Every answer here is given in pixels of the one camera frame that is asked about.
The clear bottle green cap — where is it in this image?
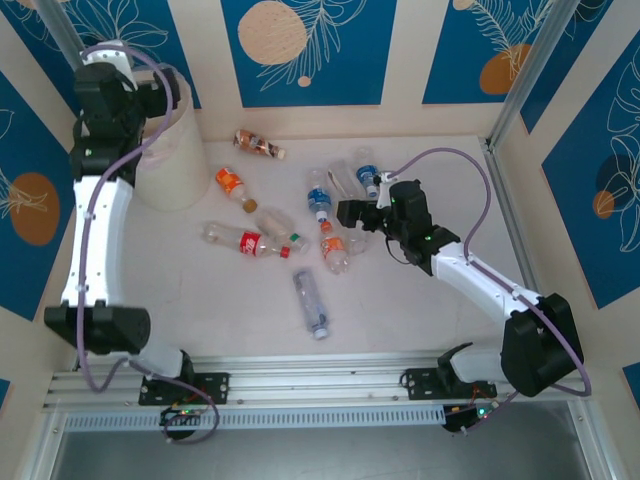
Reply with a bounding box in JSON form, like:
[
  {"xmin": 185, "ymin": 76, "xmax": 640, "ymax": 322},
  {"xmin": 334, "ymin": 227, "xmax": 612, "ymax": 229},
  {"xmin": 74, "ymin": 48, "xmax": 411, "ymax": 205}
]
[{"xmin": 326, "ymin": 158, "xmax": 369, "ymax": 201}]

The red label cola bottle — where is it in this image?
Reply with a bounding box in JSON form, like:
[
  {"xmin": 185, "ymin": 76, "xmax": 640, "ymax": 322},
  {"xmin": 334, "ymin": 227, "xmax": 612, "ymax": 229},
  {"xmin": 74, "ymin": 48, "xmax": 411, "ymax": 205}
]
[{"xmin": 201, "ymin": 221, "xmax": 293, "ymax": 260}]

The beige bottle green white cap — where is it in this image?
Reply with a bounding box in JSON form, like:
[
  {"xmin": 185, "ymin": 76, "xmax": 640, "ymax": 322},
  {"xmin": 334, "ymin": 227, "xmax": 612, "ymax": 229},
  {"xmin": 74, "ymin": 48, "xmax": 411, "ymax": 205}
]
[{"xmin": 254, "ymin": 208, "xmax": 309, "ymax": 258}]

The orange label bottle brown cap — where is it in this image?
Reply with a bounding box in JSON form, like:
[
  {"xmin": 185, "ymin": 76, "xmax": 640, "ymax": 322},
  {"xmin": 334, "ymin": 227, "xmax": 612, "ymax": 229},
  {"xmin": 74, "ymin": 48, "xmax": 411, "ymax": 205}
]
[{"xmin": 215, "ymin": 166, "xmax": 259, "ymax": 215}]

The aluminium side rail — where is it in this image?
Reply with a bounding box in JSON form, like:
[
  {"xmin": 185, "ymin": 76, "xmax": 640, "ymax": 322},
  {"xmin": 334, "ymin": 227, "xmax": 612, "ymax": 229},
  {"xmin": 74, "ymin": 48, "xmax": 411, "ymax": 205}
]
[{"xmin": 480, "ymin": 138, "xmax": 544, "ymax": 296}]

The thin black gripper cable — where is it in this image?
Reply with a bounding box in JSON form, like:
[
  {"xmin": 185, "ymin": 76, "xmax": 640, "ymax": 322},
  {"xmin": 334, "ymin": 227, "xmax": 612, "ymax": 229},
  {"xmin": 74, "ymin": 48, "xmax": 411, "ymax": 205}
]
[{"xmin": 383, "ymin": 234, "xmax": 409, "ymax": 266}]

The beige waste bin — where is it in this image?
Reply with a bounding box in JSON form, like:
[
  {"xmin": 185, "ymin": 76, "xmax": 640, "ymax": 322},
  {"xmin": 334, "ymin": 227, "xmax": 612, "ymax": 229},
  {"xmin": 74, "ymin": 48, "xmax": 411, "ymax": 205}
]
[{"xmin": 132, "ymin": 74, "xmax": 210, "ymax": 211}]

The large blue label water bottle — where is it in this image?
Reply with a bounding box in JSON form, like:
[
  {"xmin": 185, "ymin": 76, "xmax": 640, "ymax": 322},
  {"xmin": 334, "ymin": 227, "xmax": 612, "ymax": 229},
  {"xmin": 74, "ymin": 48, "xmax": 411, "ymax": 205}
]
[{"xmin": 353, "ymin": 146, "xmax": 384, "ymax": 198}]

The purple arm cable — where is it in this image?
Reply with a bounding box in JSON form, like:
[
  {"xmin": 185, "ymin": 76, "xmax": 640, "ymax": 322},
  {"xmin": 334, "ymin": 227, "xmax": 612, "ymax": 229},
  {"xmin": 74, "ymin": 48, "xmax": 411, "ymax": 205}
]
[
  {"xmin": 384, "ymin": 147, "xmax": 594, "ymax": 436},
  {"xmin": 74, "ymin": 44, "xmax": 221, "ymax": 446}
]

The small blue label water bottle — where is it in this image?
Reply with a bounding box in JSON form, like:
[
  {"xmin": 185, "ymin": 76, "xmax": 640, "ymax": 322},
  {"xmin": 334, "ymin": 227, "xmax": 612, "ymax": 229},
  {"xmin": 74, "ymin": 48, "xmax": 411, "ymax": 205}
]
[{"xmin": 305, "ymin": 169, "xmax": 334, "ymax": 224}]

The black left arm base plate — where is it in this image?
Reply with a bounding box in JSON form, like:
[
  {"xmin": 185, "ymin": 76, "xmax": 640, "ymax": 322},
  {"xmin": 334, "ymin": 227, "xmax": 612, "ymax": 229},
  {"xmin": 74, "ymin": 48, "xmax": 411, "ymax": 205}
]
[{"xmin": 138, "ymin": 372, "xmax": 231, "ymax": 407}]

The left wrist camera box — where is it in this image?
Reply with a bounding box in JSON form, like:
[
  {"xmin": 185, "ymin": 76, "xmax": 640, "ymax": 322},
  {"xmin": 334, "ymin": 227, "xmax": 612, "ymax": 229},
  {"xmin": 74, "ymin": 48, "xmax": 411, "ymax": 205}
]
[{"xmin": 81, "ymin": 42, "xmax": 135, "ymax": 84}]

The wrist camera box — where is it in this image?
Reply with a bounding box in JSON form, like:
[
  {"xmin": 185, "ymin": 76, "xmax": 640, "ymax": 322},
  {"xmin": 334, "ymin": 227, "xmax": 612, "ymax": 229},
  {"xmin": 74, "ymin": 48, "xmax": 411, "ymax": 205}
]
[
  {"xmin": 81, "ymin": 42, "xmax": 135, "ymax": 84},
  {"xmin": 373, "ymin": 170, "xmax": 400, "ymax": 209}
]

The aluminium mounting rail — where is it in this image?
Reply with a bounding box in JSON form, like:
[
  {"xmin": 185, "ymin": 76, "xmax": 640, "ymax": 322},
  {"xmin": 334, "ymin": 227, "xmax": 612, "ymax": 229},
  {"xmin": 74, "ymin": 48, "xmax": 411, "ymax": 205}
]
[{"xmin": 42, "ymin": 352, "xmax": 594, "ymax": 414}]

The crushed clear plastic bottle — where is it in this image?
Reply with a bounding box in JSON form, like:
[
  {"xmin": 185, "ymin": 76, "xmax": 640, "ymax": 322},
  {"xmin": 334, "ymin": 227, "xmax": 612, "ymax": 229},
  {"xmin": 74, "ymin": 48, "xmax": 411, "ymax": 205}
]
[{"xmin": 347, "ymin": 230, "xmax": 370, "ymax": 257}]

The aluminium frame post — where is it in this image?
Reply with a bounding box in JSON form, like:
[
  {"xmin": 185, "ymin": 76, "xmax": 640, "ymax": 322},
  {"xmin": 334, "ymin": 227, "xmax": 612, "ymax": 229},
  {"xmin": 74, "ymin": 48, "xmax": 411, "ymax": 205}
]
[
  {"xmin": 34, "ymin": 0, "xmax": 86, "ymax": 71},
  {"xmin": 487, "ymin": 0, "xmax": 574, "ymax": 151}
]

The blue tinted clear bottle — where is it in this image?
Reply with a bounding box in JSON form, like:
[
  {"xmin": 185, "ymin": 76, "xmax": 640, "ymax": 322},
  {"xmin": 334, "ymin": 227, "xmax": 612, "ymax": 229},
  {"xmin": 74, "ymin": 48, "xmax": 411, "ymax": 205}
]
[{"xmin": 291, "ymin": 268, "xmax": 333, "ymax": 342}]

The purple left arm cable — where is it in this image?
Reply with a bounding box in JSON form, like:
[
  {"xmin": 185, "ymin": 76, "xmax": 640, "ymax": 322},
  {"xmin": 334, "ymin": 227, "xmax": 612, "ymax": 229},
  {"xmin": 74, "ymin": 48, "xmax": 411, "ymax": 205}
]
[{"xmin": 74, "ymin": 44, "xmax": 221, "ymax": 446}]

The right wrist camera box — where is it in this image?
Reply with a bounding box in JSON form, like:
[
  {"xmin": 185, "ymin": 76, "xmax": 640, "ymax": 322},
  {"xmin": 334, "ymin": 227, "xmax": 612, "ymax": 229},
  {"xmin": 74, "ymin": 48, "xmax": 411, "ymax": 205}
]
[{"xmin": 373, "ymin": 170, "xmax": 400, "ymax": 209}]

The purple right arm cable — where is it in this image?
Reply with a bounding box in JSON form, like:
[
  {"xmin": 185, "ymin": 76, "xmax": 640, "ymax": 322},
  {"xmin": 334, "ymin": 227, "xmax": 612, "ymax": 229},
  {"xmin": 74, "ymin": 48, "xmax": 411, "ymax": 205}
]
[{"xmin": 384, "ymin": 147, "xmax": 594, "ymax": 436}]

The brown drink bottle beige cap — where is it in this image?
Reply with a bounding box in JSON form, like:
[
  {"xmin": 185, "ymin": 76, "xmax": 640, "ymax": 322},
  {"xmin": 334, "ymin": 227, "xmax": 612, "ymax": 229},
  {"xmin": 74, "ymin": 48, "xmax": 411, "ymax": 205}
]
[{"xmin": 232, "ymin": 128, "xmax": 288, "ymax": 161}]

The white slotted cable duct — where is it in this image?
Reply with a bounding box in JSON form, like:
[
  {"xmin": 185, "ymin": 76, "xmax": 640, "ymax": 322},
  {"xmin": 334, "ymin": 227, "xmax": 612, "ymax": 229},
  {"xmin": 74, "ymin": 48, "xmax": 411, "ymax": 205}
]
[{"xmin": 62, "ymin": 405, "xmax": 446, "ymax": 432}]

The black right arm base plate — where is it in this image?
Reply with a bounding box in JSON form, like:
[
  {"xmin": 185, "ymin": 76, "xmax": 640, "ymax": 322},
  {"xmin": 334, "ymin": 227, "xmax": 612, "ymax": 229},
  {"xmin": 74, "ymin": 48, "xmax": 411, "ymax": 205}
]
[{"xmin": 399, "ymin": 367, "xmax": 499, "ymax": 401}]

